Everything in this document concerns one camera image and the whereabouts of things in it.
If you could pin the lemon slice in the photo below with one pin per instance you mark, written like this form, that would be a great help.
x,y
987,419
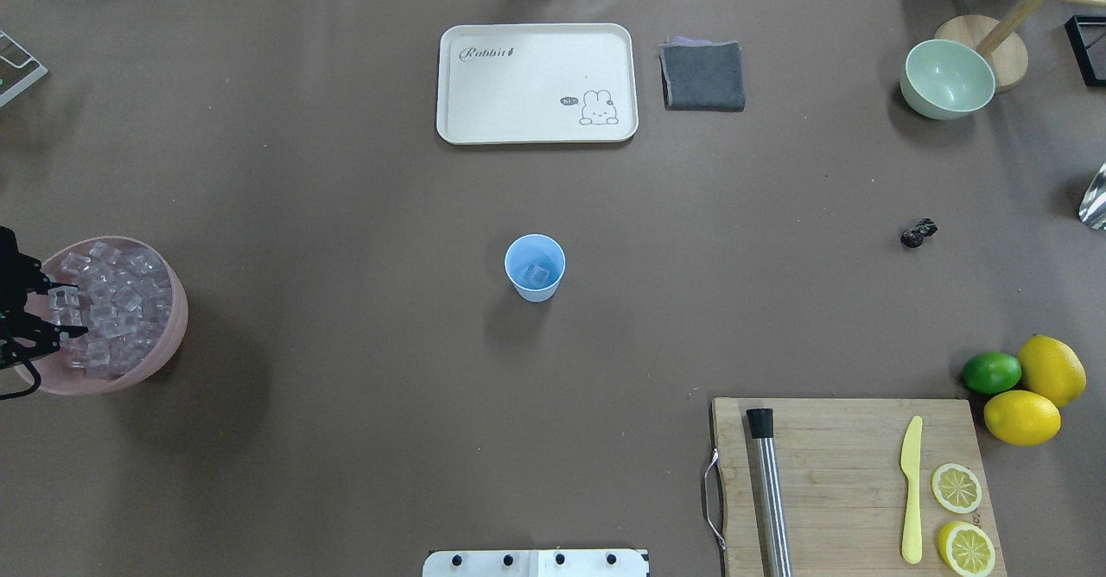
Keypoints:
x,y
956,488
966,549

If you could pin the mint green bowl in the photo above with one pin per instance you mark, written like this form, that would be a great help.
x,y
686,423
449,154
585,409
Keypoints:
x,y
945,80

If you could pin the cream rabbit tray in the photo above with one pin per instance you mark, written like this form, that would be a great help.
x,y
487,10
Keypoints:
x,y
536,83

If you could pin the clear ice cubes pile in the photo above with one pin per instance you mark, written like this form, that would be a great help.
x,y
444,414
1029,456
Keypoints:
x,y
121,292

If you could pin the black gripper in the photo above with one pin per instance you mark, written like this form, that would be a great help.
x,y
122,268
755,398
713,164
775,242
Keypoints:
x,y
19,275

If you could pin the upper whole lemon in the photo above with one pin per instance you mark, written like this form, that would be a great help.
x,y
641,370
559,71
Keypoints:
x,y
1050,368

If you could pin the pink bowl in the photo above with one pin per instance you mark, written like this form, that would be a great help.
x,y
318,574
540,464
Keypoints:
x,y
47,375

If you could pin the wooden glass stand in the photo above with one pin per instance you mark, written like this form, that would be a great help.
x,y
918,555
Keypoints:
x,y
998,42

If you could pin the grey folded cloth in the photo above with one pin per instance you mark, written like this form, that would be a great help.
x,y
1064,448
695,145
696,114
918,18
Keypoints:
x,y
700,75

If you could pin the steel muddler black tip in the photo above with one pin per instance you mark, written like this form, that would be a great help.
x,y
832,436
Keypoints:
x,y
771,505

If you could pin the blue plastic cup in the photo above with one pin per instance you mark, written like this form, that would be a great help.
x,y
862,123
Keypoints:
x,y
535,265

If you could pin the green lime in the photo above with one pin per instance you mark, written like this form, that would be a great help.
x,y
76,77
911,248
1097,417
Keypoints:
x,y
991,373

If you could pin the whole lemon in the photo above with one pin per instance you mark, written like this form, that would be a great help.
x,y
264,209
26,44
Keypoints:
x,y
1050,368
1022,418

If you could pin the white wire cup rack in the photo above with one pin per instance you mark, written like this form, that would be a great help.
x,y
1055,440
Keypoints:
x,y
19,69

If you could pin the yellow plastic knife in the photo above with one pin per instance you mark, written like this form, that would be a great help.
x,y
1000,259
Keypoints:
x,y
911,540

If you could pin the wooden cutting board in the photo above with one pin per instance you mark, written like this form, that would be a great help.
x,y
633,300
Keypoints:
x,y
842,488

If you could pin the steel ice scoop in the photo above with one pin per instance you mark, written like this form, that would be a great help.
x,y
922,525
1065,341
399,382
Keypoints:
x,y
1091,210

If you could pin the lower lemon slice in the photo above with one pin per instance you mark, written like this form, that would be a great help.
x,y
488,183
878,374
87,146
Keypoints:
x,y
966,549

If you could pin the lower whole lemon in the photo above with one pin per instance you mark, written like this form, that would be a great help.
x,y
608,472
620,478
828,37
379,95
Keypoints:
x,y
1022,418

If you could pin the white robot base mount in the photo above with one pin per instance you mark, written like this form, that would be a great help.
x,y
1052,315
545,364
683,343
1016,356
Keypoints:
x,y
539,562

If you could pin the upper lemon slice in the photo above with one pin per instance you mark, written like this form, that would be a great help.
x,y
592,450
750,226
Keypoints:
x,y
956,488

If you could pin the dark cherries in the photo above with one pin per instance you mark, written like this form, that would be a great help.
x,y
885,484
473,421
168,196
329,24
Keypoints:
x,y
914,236

